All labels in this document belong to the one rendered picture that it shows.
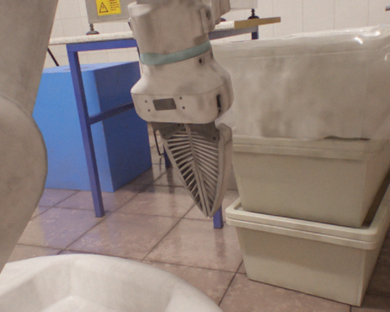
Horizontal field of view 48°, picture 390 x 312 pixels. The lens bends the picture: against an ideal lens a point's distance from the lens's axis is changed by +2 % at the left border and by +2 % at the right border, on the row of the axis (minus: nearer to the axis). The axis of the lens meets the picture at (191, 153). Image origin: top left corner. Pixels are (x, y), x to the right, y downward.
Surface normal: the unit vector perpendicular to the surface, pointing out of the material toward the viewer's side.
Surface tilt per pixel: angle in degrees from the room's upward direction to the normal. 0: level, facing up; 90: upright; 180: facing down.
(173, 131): 102
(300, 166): 96
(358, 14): 90
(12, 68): 90
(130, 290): 69
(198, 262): 0
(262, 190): 96
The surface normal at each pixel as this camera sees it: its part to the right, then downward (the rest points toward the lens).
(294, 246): -0.51, 0.39
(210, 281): -0.10, -0.96
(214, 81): 0.34, -0.62
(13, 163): 0.83, 0.07
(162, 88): -0.46, 0.59
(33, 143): 0.93, 0.02
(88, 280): -0.55, -0.07
